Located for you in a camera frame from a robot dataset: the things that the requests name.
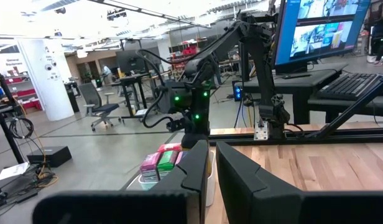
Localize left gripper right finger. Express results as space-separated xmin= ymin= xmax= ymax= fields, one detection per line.
xmin=216 ymin=141 xmax=304 ymax=224

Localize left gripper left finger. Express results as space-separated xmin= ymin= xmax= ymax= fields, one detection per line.
xmin=151 ymin=139 xmax=210 ymax=224

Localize yellow Corn Pops cereal box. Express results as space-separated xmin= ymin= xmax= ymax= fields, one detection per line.
xmin=206 ymin=148 xmax=213 ymax=177

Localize red mini cereal box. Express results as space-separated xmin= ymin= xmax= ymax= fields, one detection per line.
xmin=156 ymin=142 xmax=183 ymax=154

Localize green Apple Jacks cereal box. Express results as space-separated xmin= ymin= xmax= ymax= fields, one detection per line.
xmin=157 ymin=150 xmax=179 ymax=180

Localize pink mini cereal box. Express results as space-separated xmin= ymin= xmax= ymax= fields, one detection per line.
xmin=139 ymin=151 xmax=162 ymax=183

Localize white plastic basket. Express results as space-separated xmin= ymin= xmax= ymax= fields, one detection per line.
xmin=137 ymin=149 xmax=216 ymax=208

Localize computer tower blue lights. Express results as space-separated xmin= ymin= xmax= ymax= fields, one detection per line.
xmin=231 ymin=80 xmax=244 ymax=102

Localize black background desk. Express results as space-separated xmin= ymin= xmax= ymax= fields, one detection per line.
xmin=112 ymin=73 xmax=155 ymax=119

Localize black background monitor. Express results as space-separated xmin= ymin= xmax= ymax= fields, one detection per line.
xmin=115 ymin=49 xmax=146 ymax=75

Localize grey office chair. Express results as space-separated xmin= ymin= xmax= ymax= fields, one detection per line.
xmin=78 ymin=82 xmax=122 ymax=132

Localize black monitor desk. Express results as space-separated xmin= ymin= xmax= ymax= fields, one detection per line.
xmin=241 ymin=63 xmax=350 ymax=125

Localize black box on floor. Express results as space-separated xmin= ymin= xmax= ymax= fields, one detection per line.
xmin=26 ymin=145 xmax=73 ymax=169

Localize white building pillar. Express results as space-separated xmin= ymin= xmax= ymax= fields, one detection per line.
xmin=16 ymin=39 xmax=75 ymax=122

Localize black keyboard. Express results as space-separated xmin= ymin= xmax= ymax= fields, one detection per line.
xmin=315 ymin=72 xmax=383 ymax=101

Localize large computer monitor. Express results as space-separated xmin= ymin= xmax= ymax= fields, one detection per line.
xmin=273 ymin=0 xmax=372 ymax=75

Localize shelf with red bins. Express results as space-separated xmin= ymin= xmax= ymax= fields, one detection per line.
xmin=4 ymin=76 xmax=43 ymax=110

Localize black side table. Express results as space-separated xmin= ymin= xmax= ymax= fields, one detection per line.
xmin=0 ymin=73 xmax=26 ymax=166

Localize white paper sheet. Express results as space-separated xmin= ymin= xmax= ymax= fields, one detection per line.
xmin=0 ymin=161 xmax=30 ymax=182

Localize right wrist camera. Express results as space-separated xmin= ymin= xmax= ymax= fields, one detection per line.
xmin=165 ymin=119 xmax=187 ymax=133

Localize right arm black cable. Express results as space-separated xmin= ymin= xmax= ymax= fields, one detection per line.
xmin=136 ymin=49 xmax=211 ymax=129

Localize silver mounting bracket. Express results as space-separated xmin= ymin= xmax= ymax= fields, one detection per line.
xmin=253 ymin=120 xmax=269 ymax=141

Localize coiled black cable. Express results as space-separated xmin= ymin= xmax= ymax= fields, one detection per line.
xmin=7 ymin=116 xmax=35 ymax=140

